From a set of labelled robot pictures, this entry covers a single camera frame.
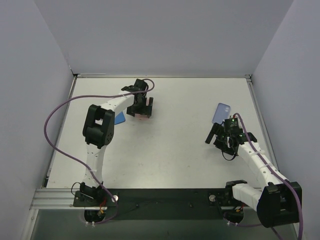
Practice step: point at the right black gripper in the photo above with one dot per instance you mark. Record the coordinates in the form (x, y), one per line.
(217, 136)

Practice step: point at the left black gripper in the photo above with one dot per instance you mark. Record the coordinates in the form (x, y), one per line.
(141, 110)

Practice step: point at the pink phone case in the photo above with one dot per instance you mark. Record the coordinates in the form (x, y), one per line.
(144, 111)

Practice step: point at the lavender phone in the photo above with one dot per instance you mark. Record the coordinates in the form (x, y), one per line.
(222, 112)

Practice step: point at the blue phone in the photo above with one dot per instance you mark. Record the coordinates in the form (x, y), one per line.
(120, 118)

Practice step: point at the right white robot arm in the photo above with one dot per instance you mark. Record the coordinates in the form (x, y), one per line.
(279, 202)

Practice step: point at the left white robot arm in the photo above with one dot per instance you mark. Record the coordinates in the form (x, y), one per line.
(99, 129)

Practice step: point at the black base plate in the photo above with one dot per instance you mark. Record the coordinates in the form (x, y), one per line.
(159, 204)

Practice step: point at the aluminium frame rail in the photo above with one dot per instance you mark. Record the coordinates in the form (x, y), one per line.
(184, 143)

